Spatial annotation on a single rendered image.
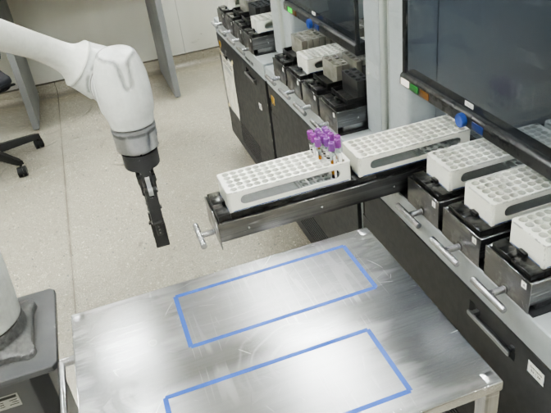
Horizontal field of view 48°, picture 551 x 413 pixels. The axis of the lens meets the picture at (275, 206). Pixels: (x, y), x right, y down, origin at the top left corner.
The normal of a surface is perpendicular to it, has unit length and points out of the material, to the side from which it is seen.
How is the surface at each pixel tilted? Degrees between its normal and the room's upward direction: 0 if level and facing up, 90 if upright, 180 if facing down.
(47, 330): 0
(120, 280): 0
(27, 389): 90
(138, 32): 90
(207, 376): 0
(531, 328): 90
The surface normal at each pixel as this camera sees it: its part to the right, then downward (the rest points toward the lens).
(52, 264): -0.11, -0.84
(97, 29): 0.32, 0.48
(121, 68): 0.38, 0.16
